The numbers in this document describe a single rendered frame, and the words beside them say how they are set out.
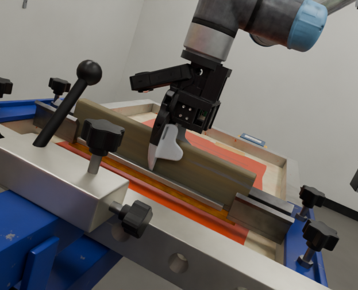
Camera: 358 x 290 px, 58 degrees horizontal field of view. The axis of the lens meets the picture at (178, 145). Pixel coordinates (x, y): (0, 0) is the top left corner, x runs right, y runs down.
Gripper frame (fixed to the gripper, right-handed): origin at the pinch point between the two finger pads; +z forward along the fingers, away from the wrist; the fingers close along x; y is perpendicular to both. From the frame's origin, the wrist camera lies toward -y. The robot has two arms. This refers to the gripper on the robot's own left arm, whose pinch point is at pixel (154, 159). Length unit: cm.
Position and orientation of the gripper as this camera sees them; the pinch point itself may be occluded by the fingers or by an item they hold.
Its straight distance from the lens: 60.1
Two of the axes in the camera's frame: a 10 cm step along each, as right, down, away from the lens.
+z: -3.4, 9.0, 2.8
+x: 3.2, -1.7, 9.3
